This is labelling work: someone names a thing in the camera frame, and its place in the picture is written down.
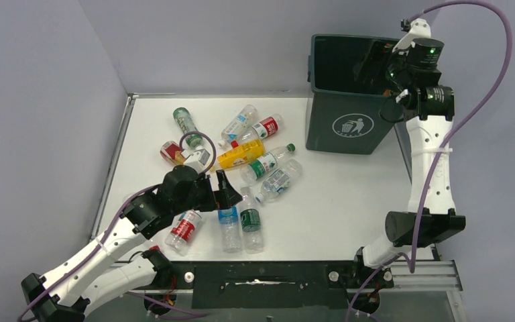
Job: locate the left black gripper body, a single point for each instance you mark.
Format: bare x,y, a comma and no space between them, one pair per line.
202,197

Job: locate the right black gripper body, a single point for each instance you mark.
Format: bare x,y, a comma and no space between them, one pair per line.
396,73

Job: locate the blue label water bottle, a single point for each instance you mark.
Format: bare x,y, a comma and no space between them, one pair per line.
229,224

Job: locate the dark green label bottle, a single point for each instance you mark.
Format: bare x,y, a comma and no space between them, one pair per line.
250,222

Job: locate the Pocari Sweat clear bottle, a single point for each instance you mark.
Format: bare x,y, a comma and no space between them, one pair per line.
279,181

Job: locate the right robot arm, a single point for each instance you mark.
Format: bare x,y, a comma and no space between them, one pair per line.
428,109

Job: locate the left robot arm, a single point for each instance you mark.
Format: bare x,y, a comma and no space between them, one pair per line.
76,287

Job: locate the dark green trash bin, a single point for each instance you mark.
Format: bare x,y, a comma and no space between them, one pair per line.
342,115

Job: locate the yellow label bottle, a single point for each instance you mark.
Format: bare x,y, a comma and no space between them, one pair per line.
243,154

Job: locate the red label bottle near front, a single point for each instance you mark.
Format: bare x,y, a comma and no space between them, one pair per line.
181,234

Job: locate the green cap green label bottle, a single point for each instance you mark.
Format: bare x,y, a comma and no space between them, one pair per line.
266,163

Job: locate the red gold label bottle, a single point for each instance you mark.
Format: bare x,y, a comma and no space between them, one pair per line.
172,152

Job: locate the green label tea bottle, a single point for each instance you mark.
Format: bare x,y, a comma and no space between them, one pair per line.
184,120

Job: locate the white blue label bottle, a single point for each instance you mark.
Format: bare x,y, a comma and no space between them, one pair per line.
245,118

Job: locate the red label water bottle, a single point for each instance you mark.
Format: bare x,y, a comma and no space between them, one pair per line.
260,131

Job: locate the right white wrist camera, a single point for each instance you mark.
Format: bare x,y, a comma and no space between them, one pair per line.
418,28

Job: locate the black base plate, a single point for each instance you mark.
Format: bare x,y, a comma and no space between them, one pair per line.
269,285

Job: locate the aluminium front rail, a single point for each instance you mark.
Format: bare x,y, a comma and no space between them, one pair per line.
429,276

